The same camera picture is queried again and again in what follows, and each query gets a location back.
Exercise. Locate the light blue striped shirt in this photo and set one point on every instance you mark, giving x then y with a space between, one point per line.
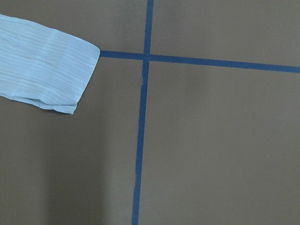
44 67

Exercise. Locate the brown paper table mat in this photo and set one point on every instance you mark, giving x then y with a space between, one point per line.
192 117

